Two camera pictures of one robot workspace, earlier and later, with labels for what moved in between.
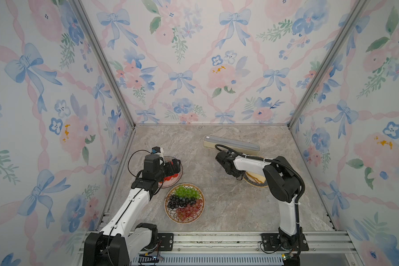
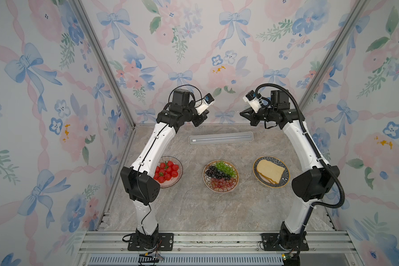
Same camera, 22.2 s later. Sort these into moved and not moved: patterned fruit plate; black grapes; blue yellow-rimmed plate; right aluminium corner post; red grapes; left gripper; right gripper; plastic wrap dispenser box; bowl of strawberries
Moved: blue yellow-rimmed plate; black grapes; right gripper; red grapes; plastic wrap dispenser box; left gripper; patterned fruit plate
Not moved: right aluminium corner post; bowl of strawberries
